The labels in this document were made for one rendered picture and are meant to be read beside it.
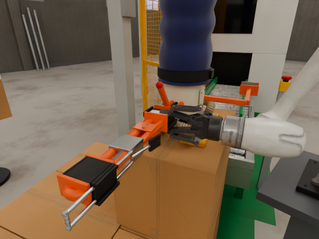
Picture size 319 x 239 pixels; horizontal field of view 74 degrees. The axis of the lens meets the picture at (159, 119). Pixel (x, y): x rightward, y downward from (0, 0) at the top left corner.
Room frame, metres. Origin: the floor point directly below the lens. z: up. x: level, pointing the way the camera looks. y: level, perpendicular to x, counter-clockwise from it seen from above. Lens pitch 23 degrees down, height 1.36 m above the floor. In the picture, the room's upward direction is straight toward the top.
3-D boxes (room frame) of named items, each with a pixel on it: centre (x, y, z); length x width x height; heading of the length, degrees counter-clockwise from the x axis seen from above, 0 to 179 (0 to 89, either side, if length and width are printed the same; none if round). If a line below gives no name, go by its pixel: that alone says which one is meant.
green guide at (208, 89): (2.73, -0.60, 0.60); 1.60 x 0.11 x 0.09; 157
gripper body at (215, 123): (0.59, -0.14, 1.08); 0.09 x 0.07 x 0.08; 67
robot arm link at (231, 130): (0.56, -0.21, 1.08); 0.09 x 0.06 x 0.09; 157
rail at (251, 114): (2.18, -1.01, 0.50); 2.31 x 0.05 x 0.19; 157
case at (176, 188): (0.88, -0.11, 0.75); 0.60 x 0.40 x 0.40; 156
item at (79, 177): (0.34, 0.14, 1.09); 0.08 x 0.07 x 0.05; 156
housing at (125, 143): (0.46, 0.08, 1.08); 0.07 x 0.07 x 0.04; 66
